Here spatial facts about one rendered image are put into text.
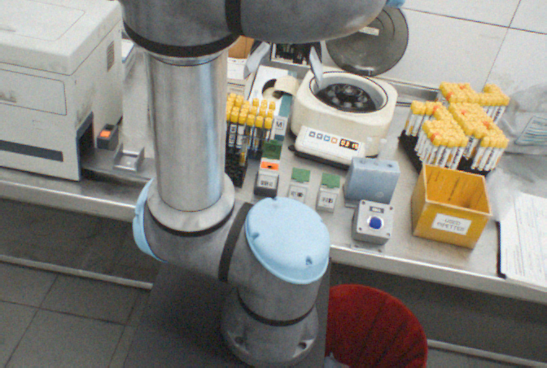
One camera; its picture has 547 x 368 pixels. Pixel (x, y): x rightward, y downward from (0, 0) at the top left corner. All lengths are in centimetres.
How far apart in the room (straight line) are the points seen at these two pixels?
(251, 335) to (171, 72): 43
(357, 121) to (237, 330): 65
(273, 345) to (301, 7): 53
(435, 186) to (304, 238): 63
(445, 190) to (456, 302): 76
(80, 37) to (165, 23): 65
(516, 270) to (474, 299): 83
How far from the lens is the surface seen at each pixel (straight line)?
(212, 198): 72
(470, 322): 201
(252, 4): 46
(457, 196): 136
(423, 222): 124
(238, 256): 76
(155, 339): 91
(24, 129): 123
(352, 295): 173
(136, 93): 156
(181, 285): 97
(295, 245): 74
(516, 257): 130
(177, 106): 59
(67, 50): 111
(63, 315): 215
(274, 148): 122
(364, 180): 125
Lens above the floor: 168
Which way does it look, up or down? 37 degrees down
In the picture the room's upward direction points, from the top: 10 degrees clockwise
